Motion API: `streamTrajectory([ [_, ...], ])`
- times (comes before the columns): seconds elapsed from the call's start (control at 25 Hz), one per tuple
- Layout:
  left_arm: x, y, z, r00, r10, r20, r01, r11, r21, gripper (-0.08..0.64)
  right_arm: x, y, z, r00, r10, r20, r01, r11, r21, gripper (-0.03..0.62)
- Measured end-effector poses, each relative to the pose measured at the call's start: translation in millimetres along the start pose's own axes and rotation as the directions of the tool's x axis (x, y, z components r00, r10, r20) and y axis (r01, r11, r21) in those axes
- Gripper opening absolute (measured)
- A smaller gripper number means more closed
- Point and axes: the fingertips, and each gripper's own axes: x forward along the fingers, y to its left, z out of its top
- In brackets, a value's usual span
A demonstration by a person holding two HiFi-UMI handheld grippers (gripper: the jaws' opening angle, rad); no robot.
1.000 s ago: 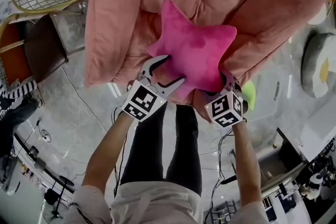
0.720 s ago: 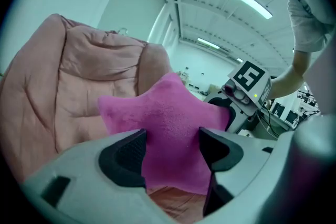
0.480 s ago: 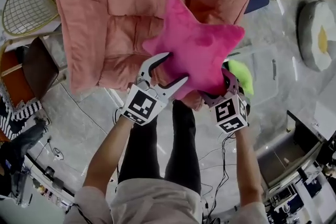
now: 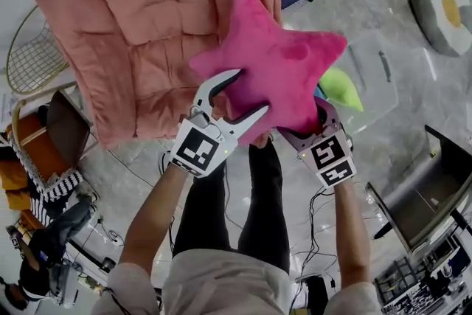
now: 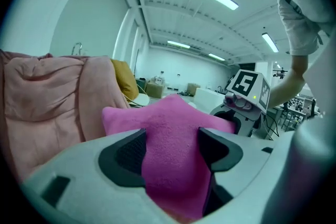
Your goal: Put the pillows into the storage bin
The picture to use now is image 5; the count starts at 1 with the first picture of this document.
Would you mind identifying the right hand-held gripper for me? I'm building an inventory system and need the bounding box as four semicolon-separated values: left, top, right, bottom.
209;68;272;138

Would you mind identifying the pink fabric sofa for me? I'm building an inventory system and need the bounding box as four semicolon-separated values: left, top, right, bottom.
0;49;131;182

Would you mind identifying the black cable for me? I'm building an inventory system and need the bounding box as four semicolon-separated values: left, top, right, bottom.
261;112;280;140

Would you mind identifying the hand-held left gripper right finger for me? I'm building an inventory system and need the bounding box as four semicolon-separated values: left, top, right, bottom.
198;127;296;224

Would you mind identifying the magenta star-shaped pillow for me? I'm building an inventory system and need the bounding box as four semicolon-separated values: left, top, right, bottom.
101;93;236;220

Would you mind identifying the chrome curved tap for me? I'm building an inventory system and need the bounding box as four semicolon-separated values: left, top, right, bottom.
71;42;83;56

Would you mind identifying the mustard yellow cushion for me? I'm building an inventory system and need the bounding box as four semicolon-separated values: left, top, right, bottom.
110;58;140;103

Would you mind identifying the grey table with chairs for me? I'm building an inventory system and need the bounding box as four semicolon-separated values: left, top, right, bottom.
272;94;317;132

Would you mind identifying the cardboard box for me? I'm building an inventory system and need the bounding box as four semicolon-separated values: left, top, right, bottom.
145;81;165;99
186;82;202;95

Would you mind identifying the person's right forearm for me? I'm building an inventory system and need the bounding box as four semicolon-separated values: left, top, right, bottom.
267;54;308;109

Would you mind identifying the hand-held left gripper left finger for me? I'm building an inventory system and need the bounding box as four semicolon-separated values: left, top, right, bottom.
22;127;169;224

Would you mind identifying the white round stool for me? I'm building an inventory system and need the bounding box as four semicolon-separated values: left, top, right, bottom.
130;93;151;108

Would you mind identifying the white low cabinet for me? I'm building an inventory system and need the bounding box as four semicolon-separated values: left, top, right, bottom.
195;88;227;115

